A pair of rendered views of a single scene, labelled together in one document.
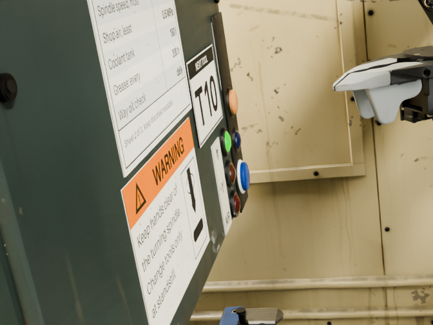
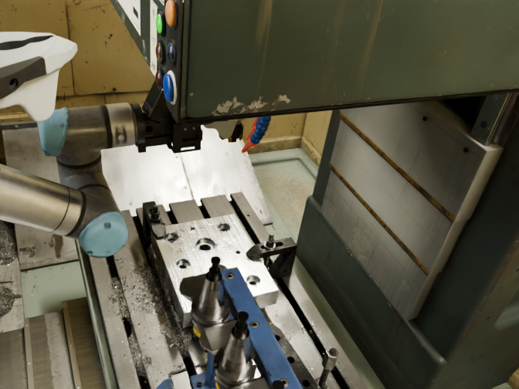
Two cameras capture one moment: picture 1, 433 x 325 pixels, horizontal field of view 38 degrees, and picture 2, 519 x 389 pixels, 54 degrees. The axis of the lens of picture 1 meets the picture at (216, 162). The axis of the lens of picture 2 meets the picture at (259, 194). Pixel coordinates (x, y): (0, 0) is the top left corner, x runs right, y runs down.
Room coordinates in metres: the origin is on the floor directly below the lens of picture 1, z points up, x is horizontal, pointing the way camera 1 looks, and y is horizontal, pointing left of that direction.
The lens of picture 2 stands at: (1.07, -0.28, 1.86)
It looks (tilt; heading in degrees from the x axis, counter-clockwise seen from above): 36 degrees down; 137
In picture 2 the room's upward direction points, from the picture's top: 9 degrees clockwise
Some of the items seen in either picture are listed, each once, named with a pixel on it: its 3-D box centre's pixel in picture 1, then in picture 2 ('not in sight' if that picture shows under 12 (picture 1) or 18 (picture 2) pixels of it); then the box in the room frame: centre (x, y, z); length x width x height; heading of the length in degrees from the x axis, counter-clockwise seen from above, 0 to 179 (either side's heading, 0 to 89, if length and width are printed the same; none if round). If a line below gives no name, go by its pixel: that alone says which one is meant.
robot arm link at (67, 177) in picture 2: not in sight; (83, 184); (0.34, -0.03, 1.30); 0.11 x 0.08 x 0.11; 170
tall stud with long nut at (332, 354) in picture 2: not in sight; (327, 369); (0.73, 0.30, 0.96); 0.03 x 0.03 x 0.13
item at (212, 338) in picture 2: not in sight; (222, 337); (0.69, 0.04, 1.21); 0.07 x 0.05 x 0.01; 76
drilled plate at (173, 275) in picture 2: not in sight; (211, 265); (0.35, 0.26, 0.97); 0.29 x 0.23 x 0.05; 166
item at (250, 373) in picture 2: not in sight; (235, 367); (0.75, 0.03, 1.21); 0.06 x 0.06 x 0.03
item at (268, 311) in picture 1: (264, 316); not in sight; (1.01, -0.04, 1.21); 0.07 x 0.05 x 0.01; 76
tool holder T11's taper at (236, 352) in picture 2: not in sight; (238, 346); (0.75, 0.03, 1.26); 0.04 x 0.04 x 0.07
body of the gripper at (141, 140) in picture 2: not in sight; (167, 123); (0.36, 0.13, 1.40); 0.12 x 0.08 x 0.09; 76
